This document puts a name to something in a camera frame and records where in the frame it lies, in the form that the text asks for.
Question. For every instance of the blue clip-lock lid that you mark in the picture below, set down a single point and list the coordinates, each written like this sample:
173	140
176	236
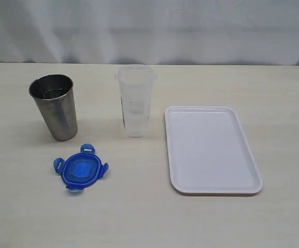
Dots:
80	170

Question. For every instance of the stainless steel cup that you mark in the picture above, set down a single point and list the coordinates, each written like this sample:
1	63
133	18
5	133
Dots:
53	95

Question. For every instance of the clear plastic tall container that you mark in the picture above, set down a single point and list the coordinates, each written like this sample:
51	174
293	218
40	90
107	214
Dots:
136	86

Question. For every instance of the white rectangular tray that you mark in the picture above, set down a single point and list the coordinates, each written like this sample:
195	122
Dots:
208	152

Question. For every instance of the white backdrop curtain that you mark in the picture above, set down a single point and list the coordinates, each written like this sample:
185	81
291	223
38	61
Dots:
150	32

